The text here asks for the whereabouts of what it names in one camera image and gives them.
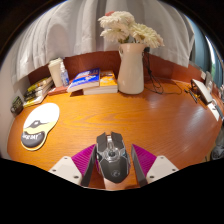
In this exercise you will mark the cream tumbler with lid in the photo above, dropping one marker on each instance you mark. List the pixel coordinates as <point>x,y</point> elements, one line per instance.
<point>54,73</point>

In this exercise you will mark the white curtain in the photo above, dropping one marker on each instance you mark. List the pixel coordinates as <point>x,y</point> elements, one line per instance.
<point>73,30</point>

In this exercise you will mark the dark green curtain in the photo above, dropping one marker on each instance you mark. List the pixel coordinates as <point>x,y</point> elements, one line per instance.
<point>201,46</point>

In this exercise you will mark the red-brown flat book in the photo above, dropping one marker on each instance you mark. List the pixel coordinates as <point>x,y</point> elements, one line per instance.
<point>58,90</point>

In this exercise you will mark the dark mug with green inside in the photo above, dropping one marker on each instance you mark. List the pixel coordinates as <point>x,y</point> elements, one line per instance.
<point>16,106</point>

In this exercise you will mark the black pen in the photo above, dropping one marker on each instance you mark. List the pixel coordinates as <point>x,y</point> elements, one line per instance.
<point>192,96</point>

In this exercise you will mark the yellow orange book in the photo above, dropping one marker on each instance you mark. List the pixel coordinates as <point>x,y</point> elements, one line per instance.
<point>108,81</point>

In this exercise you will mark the yellow white book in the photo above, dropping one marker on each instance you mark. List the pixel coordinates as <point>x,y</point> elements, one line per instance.
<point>35,100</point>

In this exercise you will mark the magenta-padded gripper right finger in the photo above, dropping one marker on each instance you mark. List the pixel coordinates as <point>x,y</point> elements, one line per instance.
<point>161,166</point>

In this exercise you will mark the black grey computer mouse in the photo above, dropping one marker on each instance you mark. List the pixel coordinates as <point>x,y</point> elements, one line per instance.
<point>113,160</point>

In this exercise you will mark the white ceramic jug vase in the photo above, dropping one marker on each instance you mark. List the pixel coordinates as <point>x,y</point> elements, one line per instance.
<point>131,71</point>

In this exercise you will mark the white flower bouquet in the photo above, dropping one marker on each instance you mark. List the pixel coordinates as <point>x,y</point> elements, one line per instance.
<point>123,28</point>

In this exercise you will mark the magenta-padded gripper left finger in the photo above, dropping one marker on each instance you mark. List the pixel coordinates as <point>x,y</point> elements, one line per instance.
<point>65,168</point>

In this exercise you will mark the white yellow black mouse pad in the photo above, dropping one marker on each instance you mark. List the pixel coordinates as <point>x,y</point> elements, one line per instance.
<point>41,120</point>

